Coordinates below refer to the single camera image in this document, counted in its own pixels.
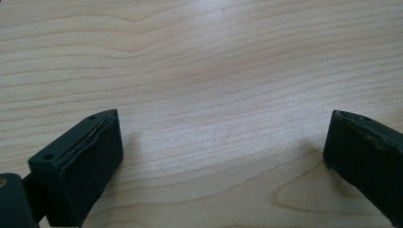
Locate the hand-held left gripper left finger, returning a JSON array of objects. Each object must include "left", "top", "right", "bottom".
[{"left": 22, "top": 108, "right": 125, "bottom": 228}]

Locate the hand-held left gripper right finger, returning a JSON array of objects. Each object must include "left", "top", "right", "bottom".
[{"left": 322, "top": 109, "right": 403, "bottom": 228}]

